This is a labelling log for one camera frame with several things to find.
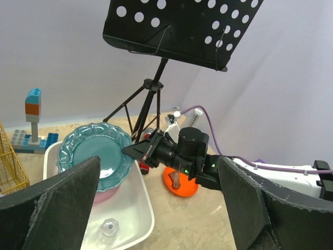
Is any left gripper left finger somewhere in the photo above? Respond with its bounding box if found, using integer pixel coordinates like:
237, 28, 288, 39
1, 156, 100, 249

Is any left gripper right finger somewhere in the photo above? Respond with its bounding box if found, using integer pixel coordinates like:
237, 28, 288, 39
218, 157, 332, 249

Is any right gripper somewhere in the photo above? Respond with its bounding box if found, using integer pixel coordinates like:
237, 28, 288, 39
122, 127, 209, 172

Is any teal scalloped plate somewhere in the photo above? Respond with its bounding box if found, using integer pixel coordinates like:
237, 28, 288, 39
57, 122, 134, 192

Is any pink plate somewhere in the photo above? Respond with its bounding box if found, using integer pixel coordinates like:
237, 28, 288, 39
93, 185, 120, 206

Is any orange plate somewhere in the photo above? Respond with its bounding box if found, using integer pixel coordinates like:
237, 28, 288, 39
163, 167, 199, 197

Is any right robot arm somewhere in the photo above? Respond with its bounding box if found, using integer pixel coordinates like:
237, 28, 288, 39
122, 127, 332, 201

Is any red glitter microphone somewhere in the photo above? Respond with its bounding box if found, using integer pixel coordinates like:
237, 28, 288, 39
139, 128, 154, 175

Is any brown meat slice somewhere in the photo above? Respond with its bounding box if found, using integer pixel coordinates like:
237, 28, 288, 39
169, 171, 181, 190

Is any white rectangular baking dish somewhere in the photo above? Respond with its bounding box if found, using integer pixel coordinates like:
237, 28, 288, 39
43, 140, 156, 250

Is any white metronome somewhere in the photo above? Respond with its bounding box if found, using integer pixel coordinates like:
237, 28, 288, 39
180, 108, 203, 130

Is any toy brick tower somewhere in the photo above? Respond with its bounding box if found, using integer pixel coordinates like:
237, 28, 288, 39
10, 88, 59, 154

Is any black music stand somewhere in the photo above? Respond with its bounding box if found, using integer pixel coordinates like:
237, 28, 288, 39
103, 0, 262, 142

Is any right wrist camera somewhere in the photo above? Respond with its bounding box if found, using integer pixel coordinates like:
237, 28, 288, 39
165, 110, 181, 134

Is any gold wire basket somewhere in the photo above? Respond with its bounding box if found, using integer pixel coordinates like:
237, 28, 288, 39
0, 124, 30, 196

